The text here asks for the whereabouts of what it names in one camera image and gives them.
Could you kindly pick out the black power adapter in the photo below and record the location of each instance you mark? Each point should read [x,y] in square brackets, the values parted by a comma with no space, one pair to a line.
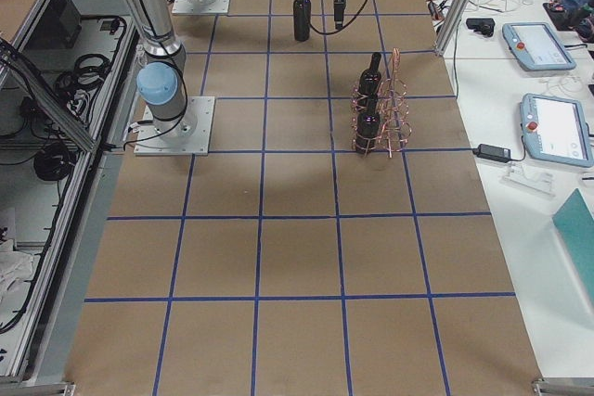
[494,153]

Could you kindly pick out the dark wine bottle left end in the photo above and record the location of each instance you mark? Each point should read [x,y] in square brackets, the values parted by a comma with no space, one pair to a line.
[369,82]

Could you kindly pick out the dark wine bottle end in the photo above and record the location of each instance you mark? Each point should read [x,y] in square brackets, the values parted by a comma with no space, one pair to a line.
[367,126]
[369,82]

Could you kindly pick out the teach pendant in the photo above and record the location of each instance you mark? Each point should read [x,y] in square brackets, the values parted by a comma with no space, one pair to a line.
[537,47]
[555,130]

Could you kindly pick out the dark wine bottle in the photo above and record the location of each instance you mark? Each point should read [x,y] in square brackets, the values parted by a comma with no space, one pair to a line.
[301,11]

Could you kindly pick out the copper wire bottle basket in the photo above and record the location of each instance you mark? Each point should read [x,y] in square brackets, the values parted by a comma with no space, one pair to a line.
[395,130]

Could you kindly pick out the white cloth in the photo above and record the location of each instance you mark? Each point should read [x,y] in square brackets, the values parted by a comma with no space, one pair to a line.
[16,267]

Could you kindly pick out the dark wine bottle right end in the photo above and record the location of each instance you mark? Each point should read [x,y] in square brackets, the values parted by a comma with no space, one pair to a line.
[367,126]

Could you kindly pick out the teach pendant far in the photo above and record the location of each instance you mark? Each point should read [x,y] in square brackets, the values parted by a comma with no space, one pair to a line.
[537,47]

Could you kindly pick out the teach pendant near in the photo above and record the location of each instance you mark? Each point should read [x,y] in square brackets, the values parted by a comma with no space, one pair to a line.
[555,130]

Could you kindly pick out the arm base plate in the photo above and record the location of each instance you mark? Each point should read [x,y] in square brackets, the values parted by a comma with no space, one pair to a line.
[191,136]
[200,7]

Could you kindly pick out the teal folder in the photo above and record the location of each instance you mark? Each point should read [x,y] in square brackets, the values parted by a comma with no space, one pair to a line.
[574,222]

